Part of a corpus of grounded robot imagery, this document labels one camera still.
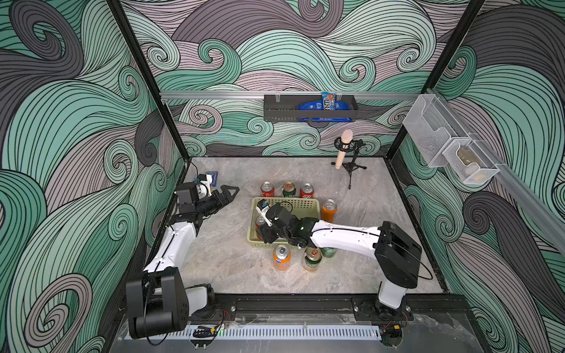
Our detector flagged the red cola can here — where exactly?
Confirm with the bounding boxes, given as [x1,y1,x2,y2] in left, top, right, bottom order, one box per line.
[260,181,275,198]
[300,183,314,199]
[255,215,265,241]

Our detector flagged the orange soda can front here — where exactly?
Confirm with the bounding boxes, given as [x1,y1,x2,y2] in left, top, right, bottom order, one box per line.
[273,245,291,271]

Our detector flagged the orange soda can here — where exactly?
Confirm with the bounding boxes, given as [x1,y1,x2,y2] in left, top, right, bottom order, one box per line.
[321,199,338,223]
[273,245,291,271]

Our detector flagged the green gold-top can front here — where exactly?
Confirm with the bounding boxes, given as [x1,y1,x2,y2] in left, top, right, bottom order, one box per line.
[303,247,322,272]

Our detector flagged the green gold-top can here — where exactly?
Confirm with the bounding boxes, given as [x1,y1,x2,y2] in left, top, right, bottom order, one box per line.
[282,182,297,198]
[303,247,322,272]

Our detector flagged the green soda can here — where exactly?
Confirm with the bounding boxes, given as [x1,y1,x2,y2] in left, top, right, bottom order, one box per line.
[320,247,338,258]

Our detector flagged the orange soda can back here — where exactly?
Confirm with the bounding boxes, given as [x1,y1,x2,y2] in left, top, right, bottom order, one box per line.
[321,199,338,223]

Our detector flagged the green gold-top can back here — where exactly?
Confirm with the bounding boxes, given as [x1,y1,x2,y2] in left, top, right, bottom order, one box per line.
[282,182,297,198]

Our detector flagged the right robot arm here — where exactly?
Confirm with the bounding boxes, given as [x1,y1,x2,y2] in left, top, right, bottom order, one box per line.
[255,199,422,314]

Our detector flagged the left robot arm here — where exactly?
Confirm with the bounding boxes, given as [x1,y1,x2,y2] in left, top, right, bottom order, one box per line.
[126,180,239,341]

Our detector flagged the light green plastic basket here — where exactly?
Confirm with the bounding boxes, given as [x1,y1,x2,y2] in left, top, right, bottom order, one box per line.
[247,197,320,248]

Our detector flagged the black microphone tripod stand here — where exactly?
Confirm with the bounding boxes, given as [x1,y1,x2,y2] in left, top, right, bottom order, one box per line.
[331,139,367,190]

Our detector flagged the beige microphone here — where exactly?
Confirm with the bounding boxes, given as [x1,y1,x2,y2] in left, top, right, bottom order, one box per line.
[334,129,353,169]

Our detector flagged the blue snack bag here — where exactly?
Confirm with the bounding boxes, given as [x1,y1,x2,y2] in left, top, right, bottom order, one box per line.
[297,100,353,122]

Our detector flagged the small candy packet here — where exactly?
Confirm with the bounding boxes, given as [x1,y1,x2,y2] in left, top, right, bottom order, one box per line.
[322,93,335,110]

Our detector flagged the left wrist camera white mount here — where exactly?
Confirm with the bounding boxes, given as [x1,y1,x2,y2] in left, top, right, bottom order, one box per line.
[194,174,213,199]

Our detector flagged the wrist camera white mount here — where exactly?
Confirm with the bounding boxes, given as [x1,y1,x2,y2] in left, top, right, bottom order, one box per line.
[194,174,213,199]
[256,199,272,227]

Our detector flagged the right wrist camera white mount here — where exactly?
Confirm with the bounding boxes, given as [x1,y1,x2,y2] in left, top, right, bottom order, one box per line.
[256,199,272,227]

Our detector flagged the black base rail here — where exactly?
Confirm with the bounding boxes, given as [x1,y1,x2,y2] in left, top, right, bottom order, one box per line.
[189,294,470,324]

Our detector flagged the black wall shelf basket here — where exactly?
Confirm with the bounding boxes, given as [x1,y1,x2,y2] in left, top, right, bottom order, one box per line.
[263,94,359,122]

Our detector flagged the white slotted cable duct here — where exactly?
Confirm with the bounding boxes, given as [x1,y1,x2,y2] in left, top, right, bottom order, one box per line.
[124,325,383,341]

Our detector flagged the back aluminium rail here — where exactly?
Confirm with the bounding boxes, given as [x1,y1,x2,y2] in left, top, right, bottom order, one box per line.
[160,90,419,101]

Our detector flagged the aluminium rail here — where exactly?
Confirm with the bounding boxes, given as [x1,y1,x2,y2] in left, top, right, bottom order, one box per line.
[160,90,419,101]
[426,88,564,254]

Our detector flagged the large clear wall bin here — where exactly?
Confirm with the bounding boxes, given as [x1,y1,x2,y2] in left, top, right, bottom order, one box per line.
[403,94,458,168]

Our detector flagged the small clear wall bin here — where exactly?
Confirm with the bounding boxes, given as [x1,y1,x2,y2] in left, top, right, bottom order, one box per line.
[442,138,500,185]

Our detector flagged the right aluminium rail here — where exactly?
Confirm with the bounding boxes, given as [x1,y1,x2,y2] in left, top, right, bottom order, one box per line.
[426,88,564,254]

